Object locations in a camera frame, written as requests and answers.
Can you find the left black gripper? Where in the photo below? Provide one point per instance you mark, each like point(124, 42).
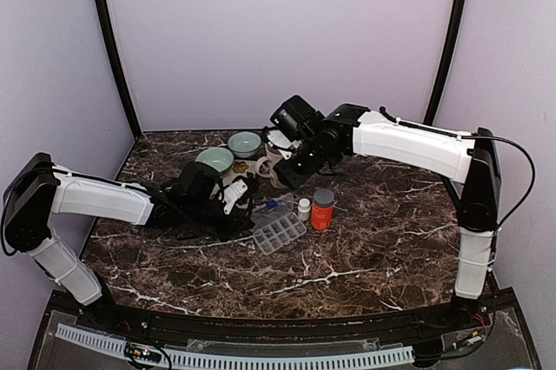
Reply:
point(228, 231)

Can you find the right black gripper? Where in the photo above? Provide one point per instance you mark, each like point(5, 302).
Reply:
point(290, 177)

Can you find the clear plastic pill organizer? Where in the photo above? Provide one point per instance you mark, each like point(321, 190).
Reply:
point(277, 224)

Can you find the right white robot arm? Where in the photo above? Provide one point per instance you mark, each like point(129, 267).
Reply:
point(310, 140)

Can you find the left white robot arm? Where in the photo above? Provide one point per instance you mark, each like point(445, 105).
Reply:
point(198, 199)

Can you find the cream ceramic mug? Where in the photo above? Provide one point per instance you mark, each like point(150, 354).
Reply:
point(265, 167)

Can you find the small white pill bottle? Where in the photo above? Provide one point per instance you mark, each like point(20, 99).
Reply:
point(304, 209)

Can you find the orange pill bottle grey cap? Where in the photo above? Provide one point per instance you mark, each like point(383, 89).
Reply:
point(322, 209)

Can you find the floral rectangular ceramic plate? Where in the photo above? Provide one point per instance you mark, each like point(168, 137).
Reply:
point(240, 167)

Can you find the light green ceramic bowl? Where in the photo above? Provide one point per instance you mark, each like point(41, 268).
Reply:
point(218, 158)

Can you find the blue striped ceramic bowl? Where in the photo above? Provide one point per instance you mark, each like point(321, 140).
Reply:
point(244, 144)

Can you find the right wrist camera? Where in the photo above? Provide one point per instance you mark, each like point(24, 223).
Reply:
point(277, 141)

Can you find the black front rail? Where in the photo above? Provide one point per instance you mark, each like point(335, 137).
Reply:
point(419, 325)

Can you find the white slotted cable duct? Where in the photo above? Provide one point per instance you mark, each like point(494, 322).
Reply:
point(145, 355)

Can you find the right black frame post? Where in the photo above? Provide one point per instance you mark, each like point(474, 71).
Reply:
point(446, 57)

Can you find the black frame post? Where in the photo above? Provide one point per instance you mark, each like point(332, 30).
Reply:
point(446, 57)
point(115, 63)

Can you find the left black frame post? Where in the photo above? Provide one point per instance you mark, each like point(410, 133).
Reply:
point(115, 63)

